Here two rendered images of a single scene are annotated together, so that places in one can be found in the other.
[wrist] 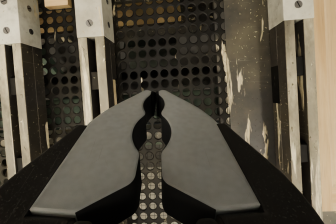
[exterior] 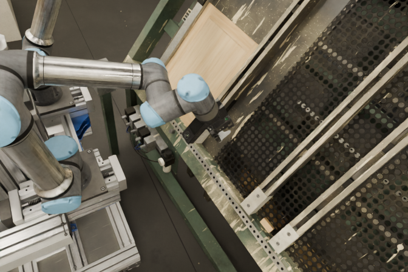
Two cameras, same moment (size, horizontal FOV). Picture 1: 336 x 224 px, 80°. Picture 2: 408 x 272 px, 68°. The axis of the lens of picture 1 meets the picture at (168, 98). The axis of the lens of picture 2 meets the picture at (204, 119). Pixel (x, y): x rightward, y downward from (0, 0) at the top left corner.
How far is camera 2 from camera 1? 0.98 m
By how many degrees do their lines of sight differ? 40
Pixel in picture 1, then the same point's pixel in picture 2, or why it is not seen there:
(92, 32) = (260, 191)
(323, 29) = not seen: hidden behind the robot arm
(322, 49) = not seen: hidden behind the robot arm
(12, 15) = (280, 235)
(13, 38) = (289, 227)
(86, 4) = (252, 202)
